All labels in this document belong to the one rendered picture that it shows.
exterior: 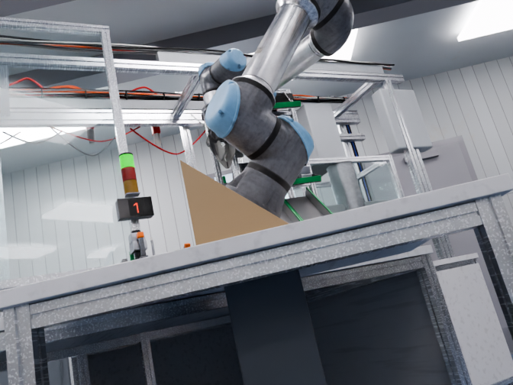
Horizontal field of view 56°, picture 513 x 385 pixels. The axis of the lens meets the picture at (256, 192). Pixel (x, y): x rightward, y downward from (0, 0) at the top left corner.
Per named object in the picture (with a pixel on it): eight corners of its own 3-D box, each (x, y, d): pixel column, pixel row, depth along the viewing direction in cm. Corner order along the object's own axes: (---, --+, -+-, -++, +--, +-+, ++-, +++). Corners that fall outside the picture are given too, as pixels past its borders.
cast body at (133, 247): (147, 248, 154) (144, 227, 156) (133, 250, 152) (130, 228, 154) (142, 254, 161) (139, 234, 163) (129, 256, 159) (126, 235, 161)
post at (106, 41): (148, 277, 168) (109, 32, 195) (139, 279, 166) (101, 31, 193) (146, 279, 170) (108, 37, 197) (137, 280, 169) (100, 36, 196)
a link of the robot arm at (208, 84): (205, 57, 159) (192, 70, 165) (211, 86, 156) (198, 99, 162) (224, 61, 164) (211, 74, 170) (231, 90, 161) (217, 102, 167)
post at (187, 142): (225, 309, 273) (182, 91, 311) (217, 311, 271) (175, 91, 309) (222, 310, 277) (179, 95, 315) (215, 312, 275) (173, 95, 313)
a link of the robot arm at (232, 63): (259, 63, 157) (239, 80, 165) (232, 40, 153) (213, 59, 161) (252, 79, 153) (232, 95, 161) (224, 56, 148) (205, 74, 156)
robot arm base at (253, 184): (272, 221, 104) (295, 182, 106) (214, 186, 107) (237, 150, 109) (277, 232, 119) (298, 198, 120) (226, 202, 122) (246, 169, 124)
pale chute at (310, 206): (338, 230, 178) (339, 219, 176) (305, 235, 174) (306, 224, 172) (306, 196, 202) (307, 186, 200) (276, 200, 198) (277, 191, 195)
